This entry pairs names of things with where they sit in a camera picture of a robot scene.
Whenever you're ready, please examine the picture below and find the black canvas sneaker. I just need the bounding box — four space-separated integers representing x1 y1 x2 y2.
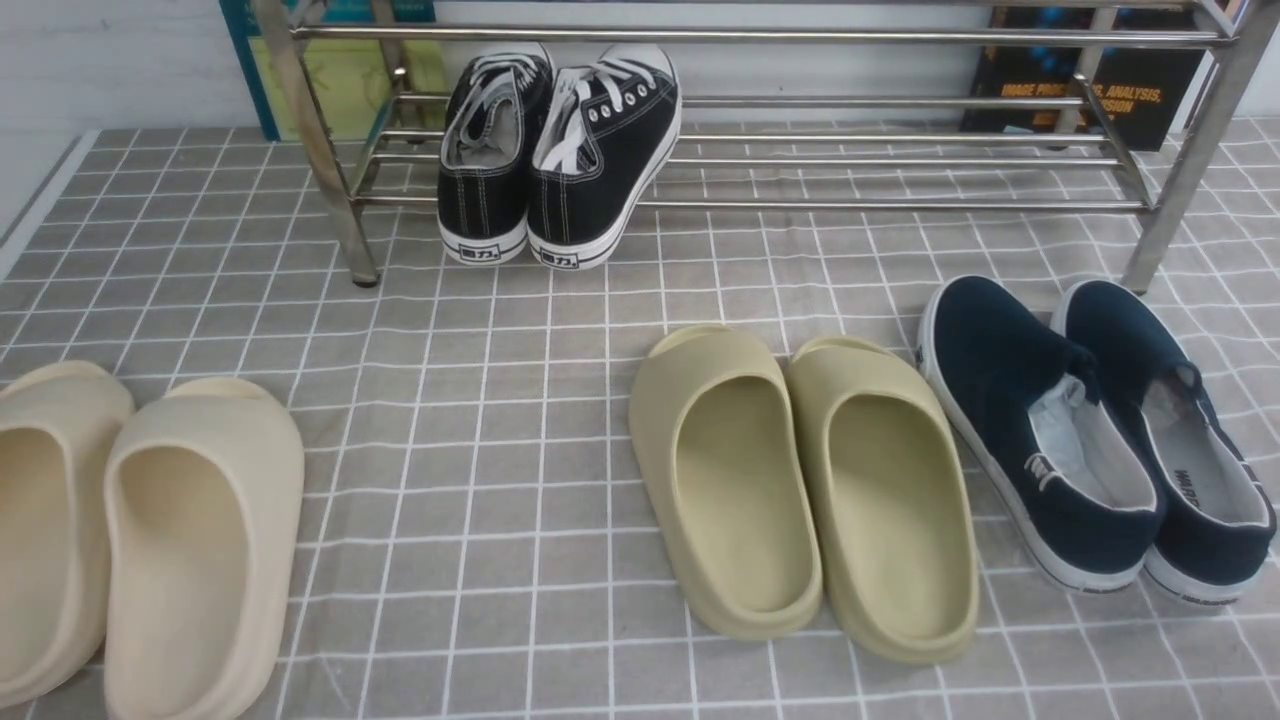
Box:
527 44 684 272
436 42 556 266

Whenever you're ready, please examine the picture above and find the right cream slipper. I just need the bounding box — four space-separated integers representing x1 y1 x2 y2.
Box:
104 377 305 719

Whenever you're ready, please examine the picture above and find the left navy slip-on shoe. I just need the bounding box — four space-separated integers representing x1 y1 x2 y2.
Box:
916 275 1164 594

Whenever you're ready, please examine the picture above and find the black book orange text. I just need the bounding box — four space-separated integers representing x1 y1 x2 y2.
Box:
960 6 1204 151

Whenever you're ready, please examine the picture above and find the olive green slipper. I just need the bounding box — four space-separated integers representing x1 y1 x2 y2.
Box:
628 324 823 642
785 336 980 665

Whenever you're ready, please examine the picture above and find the right navy slip-on shoe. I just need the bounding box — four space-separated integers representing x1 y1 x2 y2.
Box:
1051 281 1277 607

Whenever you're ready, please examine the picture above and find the left olive green slipper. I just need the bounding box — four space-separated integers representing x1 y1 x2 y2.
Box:
628 324 823 642

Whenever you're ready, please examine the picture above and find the left cream slipper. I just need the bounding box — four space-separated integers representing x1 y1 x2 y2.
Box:
1 360 136 707

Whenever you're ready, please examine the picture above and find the cream slipper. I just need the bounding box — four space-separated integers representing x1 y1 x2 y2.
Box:
104 377 305 719
1 360 136 707

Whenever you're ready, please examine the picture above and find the silver metal shoe rack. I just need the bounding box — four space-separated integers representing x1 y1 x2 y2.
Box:
250 1 1277 293

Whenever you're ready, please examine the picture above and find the grey checkered floor mat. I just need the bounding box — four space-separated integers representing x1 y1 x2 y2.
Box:
3 128 1277 719

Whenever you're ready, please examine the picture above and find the right olive green slipper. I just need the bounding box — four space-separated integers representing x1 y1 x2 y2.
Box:
785 336 980 665

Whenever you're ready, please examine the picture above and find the navy slip-on shoe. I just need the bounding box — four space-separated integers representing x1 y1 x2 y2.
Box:
916 275 1164 594
1051 281 1277 607

